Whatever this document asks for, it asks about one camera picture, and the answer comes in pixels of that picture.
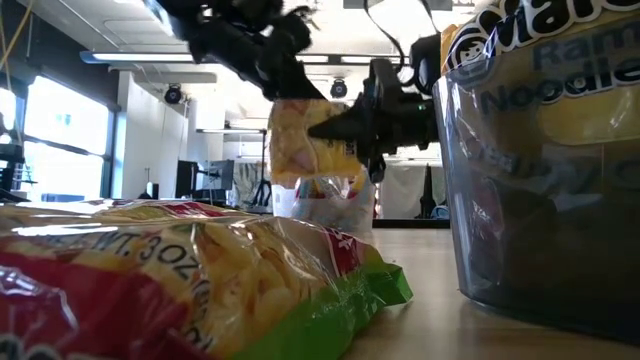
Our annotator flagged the white hanging cloth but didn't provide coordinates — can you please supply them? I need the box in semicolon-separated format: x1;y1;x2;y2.
378;164;426;220

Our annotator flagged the large bright window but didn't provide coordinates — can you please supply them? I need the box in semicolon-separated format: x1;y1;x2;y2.
0;74;119;202

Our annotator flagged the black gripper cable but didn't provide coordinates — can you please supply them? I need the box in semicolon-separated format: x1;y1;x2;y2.
363;0;416;59

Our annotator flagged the red green ramen packet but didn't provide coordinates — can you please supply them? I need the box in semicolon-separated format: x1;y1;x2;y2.
0;199;415;360

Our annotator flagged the long ceiling light strip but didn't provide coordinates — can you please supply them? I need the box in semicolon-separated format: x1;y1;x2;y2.
79;50;411;66

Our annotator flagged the black computer monitor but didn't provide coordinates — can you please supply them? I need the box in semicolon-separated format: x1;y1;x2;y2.
174;159;197;200
195;159;236;192

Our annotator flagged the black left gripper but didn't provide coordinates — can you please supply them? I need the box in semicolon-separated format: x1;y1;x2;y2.
199;0;326;101

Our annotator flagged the black metal station frame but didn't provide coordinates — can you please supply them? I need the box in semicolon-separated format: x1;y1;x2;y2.
197;128;271;209

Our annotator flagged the yellow ramen packet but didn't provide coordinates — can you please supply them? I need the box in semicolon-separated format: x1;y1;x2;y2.
439;0;640;151
266;97;365;190

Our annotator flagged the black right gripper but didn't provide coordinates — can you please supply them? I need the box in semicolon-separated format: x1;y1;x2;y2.
308;58;441;184

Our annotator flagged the grey translucent plastic bin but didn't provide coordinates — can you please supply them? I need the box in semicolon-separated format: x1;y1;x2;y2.
432;14;640;346

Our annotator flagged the black ceiling camera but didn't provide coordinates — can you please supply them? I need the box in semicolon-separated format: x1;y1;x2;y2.
329;78;350;100
163;83;184;105

